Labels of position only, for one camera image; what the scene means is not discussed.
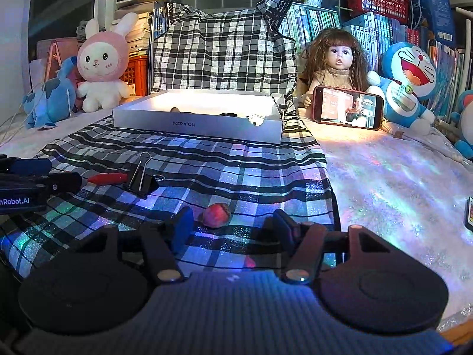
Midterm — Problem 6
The reddish brown nut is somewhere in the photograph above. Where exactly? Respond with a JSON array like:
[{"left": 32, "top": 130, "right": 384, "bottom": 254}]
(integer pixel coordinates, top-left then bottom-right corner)
[{"left": 203, "top": 202, "right": 232, "bottom": 228}]

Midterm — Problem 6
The stack of pale books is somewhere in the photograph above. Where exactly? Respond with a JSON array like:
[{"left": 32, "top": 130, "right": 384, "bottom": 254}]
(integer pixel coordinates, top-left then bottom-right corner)
[{"left": 114, "top": 0, "right": 167, "bottom": 53}]

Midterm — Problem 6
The orange plastic crate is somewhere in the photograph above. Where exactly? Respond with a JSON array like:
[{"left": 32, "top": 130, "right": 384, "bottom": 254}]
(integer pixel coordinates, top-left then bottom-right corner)
[{"left": 120, "top": 55, "right": 150, "bottom": 97}]

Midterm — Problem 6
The small blue plush toy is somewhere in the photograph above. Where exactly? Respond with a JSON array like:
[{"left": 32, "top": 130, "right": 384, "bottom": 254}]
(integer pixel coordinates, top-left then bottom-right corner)
[{"left": 452, "top": 88, "right": 473, "bottom": 160}]

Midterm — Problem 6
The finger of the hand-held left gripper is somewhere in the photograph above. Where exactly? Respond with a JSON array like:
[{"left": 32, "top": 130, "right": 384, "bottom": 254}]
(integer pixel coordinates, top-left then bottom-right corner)
[
  {"left": 0, "top": 172, "right": 84, "bottom": 196},
  {"left": 0, "top": 157, "right": 53, "bottom": 176}
]

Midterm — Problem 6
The pink bag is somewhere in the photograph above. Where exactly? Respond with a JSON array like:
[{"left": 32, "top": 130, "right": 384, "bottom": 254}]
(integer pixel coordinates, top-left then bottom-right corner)
[{"left": 36, "top": 38, "right": 80, "bottom": 82}]

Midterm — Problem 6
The white shallow cardboard box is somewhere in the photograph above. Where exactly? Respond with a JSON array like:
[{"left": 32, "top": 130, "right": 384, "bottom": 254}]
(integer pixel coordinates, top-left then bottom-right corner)
[{"left": 111, "top": 88, "right": 286, "bottom": 145}]

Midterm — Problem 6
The pink cable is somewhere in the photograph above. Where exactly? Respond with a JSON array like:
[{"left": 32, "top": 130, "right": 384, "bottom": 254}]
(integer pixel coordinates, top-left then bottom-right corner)
[{"left": 382, "top": 122, "right": 463, "bottom": 160}]

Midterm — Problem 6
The black white plaid garment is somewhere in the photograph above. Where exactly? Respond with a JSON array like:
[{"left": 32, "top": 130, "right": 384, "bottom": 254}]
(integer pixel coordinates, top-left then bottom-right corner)
[{"left": 149, "top": 0, "right": 298, "bottom": 95}]

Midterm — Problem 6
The red plastic basket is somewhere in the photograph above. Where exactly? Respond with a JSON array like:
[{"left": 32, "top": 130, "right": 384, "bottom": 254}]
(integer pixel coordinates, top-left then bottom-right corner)
[{"left": 345, "top": 0, "right": 411, "bottom": 21}]

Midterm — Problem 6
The row of teal books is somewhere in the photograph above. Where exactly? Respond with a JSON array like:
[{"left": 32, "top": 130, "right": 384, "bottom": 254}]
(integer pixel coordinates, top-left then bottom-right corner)
[{"left": 278, "top": 2, "right": 341, "bottom": 51}]

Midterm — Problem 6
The black white plaid cloth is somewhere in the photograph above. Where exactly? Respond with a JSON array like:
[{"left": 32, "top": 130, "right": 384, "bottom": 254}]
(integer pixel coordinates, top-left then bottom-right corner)
[{"left": 0, "top": 114, "right": 341, "bottom": 280}]

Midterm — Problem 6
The white cable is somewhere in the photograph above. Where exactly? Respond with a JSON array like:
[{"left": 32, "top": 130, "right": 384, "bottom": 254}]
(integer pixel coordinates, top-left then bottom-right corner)
[{"left": 0, "top": 81, "right": 49, "bottom": 145}]

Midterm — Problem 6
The blue spotted plush toy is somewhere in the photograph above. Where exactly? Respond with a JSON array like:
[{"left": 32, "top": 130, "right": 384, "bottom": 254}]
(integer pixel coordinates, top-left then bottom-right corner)
[{"left": 22, "top": 56, "right": 78, "bottom": 130}]

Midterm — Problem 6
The smartphone in red case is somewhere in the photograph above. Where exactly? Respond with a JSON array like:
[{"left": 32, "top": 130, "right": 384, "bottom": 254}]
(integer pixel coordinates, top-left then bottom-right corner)
[{"left": 312, "top": 85, "right": 385, "bottom": 131}]

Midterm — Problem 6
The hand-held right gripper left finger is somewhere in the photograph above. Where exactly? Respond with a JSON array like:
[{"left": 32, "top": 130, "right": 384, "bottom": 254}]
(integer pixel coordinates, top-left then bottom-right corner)
[{"left": 79, "top": 206, "right": 195, "bottom": 284}]

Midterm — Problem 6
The blue white cat plush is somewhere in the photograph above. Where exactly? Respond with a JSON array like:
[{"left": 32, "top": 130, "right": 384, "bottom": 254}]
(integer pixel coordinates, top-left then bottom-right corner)
[{"left": 366, "top": 41, "right": 439, "bottom": 134}]

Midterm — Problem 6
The row of thin books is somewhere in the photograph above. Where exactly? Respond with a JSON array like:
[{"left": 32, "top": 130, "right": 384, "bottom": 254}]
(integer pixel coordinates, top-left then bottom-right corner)
[{"left": 428, "top": 38, "right": 473, "bottom": 119}]

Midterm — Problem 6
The pink white bunny plush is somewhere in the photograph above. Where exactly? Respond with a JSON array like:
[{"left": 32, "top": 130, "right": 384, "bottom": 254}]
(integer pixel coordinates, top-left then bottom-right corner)
[{"left": 75, "top": 12, "right": 140, "bottom": 114}]

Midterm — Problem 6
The black binder clip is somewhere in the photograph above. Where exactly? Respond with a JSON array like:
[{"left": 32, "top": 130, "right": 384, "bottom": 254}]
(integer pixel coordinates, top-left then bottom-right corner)
[{"left": 122, "top": 151, "right": 166, "bottom": 198}]

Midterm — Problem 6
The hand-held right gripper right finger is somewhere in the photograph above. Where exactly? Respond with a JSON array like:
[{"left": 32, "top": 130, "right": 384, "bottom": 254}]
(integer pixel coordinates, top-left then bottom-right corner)
[{"left": 271, "top": 209, "right": 392, "bottom": 285}]

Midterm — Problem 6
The row of blue books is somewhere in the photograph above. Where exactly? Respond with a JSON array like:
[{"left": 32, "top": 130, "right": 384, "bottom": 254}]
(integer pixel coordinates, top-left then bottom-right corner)
[{"left": 341, "top": 11, "right": 422, "bottom": 71}]

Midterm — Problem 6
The brown haired baby doll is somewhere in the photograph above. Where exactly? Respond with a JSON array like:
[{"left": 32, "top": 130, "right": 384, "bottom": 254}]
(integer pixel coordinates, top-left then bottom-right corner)
[{"left": 299, "top": 27, "right": 370, "bottom": 110}]

